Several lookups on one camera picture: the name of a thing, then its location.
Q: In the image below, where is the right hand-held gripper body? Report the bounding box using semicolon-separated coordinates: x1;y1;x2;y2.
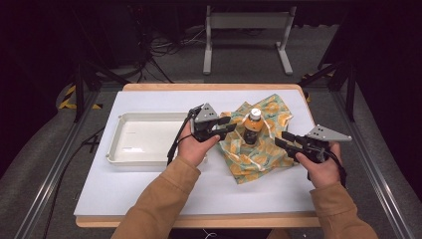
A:
287;123;353;164

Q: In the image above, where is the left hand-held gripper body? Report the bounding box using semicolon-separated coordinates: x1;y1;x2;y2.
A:
189;102;231;144

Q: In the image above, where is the orange juice bottle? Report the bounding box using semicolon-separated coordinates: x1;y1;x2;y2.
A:
242;108;266;147

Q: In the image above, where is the orange-print drawstring cloth bag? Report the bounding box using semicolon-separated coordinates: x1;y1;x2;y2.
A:
216;93;302;185

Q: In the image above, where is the white plastic tray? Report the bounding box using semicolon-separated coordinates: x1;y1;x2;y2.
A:
105;111;209;167

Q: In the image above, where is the person's left hand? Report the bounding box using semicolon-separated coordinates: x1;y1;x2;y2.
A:
176;122;222;167

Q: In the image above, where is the person's right hand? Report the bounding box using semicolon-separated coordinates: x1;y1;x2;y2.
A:
294;140;343;190

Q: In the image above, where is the black tripod stand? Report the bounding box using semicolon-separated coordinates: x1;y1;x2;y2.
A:
298;59;358;122
70;59;131;123

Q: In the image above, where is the white table mat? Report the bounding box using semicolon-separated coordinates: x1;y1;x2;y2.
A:
73;89;317;217

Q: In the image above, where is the yellow-black hazard tape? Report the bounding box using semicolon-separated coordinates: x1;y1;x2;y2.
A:
58;85;104;112

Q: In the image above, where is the left hand-held gripper cable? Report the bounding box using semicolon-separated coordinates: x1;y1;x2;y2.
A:
165;104;205;166

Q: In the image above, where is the hand-held gripper cable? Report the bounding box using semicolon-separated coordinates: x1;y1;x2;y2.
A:
165;104;205;166
325;149;349;191

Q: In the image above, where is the right hand-held gripper cable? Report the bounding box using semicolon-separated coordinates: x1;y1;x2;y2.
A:
325;149;349;191

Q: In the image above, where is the aluminium floor rail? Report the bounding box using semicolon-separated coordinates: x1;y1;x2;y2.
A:
13;90;102;239
331;90;416;239

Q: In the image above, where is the tangle of floor cables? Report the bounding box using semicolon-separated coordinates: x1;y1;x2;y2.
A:
130;19;208;85

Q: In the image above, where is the grey metal stand frame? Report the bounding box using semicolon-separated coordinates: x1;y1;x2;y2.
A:
202;5;298;77

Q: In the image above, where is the white thin cable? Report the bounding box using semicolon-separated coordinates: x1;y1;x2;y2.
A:
201;228;221;239

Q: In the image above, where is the black floor cable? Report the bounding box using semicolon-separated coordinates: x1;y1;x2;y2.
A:
42;127;105;239

